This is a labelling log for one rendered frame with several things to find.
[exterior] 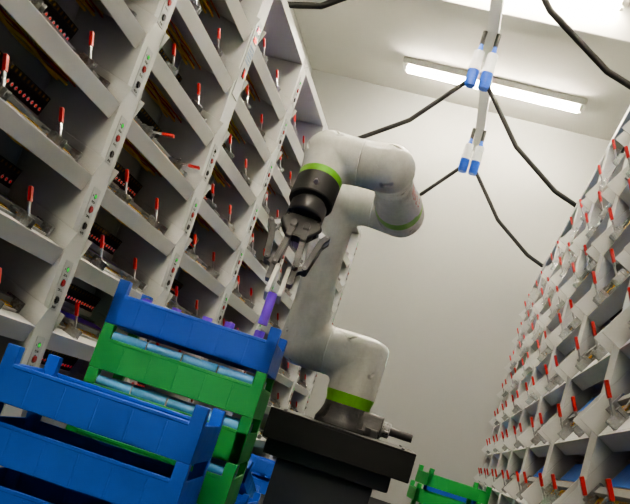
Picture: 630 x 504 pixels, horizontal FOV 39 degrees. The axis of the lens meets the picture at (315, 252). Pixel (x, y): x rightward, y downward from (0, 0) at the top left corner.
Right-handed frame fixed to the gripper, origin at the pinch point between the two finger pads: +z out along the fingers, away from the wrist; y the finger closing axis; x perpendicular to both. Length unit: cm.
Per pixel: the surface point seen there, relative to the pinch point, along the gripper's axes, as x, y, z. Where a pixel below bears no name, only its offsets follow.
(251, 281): -212, 39, -134
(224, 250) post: -149, 44, -104
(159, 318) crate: 4.9, 16.3, 17.7
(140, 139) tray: -39, 54, -55
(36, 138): -3, 59, -18
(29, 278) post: -41, 60, -6
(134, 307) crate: 5.0, 21.1, 17.3
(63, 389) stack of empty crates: 25, 19, 44
